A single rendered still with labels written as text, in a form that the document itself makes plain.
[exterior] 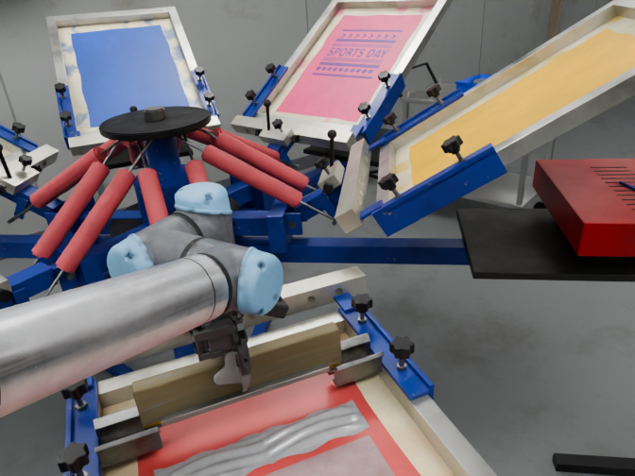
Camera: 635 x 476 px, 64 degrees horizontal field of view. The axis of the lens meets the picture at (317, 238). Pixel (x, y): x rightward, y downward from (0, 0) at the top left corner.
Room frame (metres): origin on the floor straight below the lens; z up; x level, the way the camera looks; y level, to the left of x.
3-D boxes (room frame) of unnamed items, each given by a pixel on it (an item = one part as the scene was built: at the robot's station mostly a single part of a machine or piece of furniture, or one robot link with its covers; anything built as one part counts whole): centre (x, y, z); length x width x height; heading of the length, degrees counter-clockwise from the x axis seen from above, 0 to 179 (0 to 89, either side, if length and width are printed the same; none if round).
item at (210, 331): (0.67, 0.17, 1.19); 0.09 x 0.08 x 0.12; 111
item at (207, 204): (0.67, 0.16, 1.35); 0.09 x 0.08 x 0.11; 149
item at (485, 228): (1.36, -0.22, 0.91); 1.34 x 0.41 x 0.08; 81
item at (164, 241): (0.58, 0.20, 1.35); 0.11 x 0.11 x 0.08; 59
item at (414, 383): (0.80, -0.11, 0.98); 0.30 x 0.05 x 0.07; 21
